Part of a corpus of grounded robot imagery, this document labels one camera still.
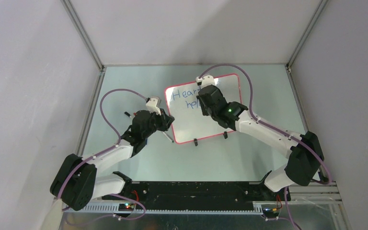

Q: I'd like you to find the purple cable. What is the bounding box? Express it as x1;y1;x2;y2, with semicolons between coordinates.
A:
57;88;149;221
198;64;333;230

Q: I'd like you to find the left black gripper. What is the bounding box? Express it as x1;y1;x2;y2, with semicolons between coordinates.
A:
142;108;174;139

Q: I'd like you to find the green capped marker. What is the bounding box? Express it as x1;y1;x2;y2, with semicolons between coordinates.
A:
162;131;174;143

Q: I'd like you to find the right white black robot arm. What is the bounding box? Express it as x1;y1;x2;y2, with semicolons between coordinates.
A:
197;85;323;200

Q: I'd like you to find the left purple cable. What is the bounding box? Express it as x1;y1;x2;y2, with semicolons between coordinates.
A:
57;88;149;221

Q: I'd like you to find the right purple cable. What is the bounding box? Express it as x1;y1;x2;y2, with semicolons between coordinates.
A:
198;64;333;230

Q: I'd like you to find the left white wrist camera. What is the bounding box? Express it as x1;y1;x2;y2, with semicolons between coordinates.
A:
146;96;161;115

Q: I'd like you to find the grey slotted cable duct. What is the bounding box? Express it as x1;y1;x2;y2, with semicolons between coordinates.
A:
78;202;263;215

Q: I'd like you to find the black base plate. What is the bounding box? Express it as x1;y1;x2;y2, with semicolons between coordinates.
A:
120;181;289;210

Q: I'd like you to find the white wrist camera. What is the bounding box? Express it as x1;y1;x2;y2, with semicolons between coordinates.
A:
195;75;216;89
146;96;161;115

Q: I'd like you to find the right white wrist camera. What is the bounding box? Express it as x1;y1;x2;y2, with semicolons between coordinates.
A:
195;75;216;89

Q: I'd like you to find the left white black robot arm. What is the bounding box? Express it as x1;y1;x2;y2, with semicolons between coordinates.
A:
50;109;175;211

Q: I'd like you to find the pink framed whiteboard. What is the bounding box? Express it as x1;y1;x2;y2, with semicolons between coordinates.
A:
164;73;242;144

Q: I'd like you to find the black capped marker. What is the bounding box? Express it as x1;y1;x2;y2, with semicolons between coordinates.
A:
124;112;133;119

